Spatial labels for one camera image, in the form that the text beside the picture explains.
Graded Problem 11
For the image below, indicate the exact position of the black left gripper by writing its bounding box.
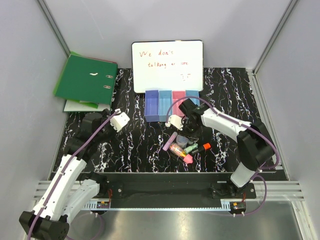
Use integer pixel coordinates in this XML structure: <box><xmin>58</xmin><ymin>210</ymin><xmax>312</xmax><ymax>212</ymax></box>
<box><xmin>94</xmin><ymin>109</ymin><xmax>128</xmax><ymax>147</ymax></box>

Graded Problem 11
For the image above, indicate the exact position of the clear round clip jar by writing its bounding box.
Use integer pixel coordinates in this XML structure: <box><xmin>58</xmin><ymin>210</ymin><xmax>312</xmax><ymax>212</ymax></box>
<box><xmin>175</xmin><ymin>135</ymin><xmax>189</xmax><ymax>149</ymax></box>

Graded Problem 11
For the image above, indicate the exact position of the blue plastic end bin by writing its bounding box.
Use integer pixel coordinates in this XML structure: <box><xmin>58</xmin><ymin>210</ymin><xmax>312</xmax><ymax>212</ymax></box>
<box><xmin>185</xmin><ymin>90</ymin><xmax>200</xmax><ymax>106</ymax></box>

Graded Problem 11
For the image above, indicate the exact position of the pink cartoon crayon tube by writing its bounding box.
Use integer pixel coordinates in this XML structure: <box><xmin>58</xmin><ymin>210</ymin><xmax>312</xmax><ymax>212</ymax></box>
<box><xmin>169</xmin><ymin>142</ymin><xmax>193</xmax><ymax>164</ymax></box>

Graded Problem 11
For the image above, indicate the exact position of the lilac eraser stick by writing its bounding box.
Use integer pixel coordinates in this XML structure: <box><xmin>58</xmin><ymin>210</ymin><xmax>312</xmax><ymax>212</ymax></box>
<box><xmin>162</xmin><ymin>132</ymin><xmax>178</xmax><ymax>151</ymax></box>

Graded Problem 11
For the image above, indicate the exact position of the light blue plastic bin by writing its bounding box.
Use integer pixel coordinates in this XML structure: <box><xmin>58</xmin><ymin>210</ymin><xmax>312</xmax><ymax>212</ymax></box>
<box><xmin>158</xmin><ymin>90</ymin><xmax>173</xmax><ymax>122</ymax></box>

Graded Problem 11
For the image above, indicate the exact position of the purple plastic bin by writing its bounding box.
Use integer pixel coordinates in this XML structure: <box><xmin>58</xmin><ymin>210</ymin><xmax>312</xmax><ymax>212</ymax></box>
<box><xmin>144</xmin><ymin>90</ymin><xmax>159</xmax><ymax>123</ymax></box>

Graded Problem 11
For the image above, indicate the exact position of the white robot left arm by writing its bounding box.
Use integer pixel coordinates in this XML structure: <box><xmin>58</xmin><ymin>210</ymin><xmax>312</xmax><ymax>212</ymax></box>
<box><xmin>19</xmin><ymin>109</ymin><xmax>129</xmax><ymax>240</ymax></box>

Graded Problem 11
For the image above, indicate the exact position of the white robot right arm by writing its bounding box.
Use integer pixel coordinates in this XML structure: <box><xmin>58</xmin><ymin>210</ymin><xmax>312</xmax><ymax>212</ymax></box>
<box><xmin>179</xmin><ymin>98</ymin><xmax>279</xmax><ymax>199</ymax></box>

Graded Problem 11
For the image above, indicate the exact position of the green correction tape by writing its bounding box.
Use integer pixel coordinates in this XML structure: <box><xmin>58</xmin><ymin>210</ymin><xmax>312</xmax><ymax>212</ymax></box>
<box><xmin>183</xmin><ymin>143</ymin><xmax>198</xmax><ymax>154</ymax></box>

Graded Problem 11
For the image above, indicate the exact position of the white green paper folder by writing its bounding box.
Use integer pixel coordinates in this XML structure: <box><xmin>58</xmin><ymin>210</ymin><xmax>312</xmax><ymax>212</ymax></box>
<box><xmin>63</xmin><ymin>100</ymin><xmax>111</xmax><ymax>113</ymax></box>

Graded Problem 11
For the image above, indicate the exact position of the black orange highlighter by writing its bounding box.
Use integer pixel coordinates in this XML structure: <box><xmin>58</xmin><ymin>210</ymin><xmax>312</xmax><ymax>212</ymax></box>
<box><xmin>191</xmin><ymin>143</ymin><xmax>211</xmax><ymax>155</ymax></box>

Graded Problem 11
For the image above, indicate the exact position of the white dry-erase board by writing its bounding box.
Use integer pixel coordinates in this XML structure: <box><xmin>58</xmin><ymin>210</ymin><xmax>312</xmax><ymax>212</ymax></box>
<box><xmin>131</xmin><ymin>40</ymin><xmax>204</xmax><ymax>94</ymax></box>

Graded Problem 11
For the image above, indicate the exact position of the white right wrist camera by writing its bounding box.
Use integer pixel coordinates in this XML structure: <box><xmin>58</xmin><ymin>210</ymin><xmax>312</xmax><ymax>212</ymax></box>
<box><xmin>165</xmin><ymin>114</ymin><xmax>183</xmax><ymax>131</ymax></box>

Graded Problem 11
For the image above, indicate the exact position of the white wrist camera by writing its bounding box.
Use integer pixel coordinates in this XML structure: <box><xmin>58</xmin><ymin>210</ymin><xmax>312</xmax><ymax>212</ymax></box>
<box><xmin>165</xmin><ymin>114</ymin><xmax>183</xmax><ymax>131</ymax></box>
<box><xmin>110</xmin><ymin>112</ymin><xmax>130</xmax><ymax>133</ymax></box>

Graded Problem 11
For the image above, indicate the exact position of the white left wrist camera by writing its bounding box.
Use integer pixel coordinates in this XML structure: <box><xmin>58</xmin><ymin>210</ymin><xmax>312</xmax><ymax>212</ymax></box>
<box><xmin>110</xmin><ymin>112</ymin><xmax>130</xmax><ymax>133</ymax></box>

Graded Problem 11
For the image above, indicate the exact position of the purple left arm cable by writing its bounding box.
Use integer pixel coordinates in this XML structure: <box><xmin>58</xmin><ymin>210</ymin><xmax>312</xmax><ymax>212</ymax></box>
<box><xmin>26</xmin><ymin>108</ymin><xmax>123</xmax><ymax>240</ymax></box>

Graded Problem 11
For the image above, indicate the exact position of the green ring binder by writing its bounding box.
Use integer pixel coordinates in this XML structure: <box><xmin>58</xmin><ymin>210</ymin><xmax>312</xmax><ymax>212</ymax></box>
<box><xmin>53</xmin><ymin>52</ymin><xmax>118</xmax><ymax>106</ymax></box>

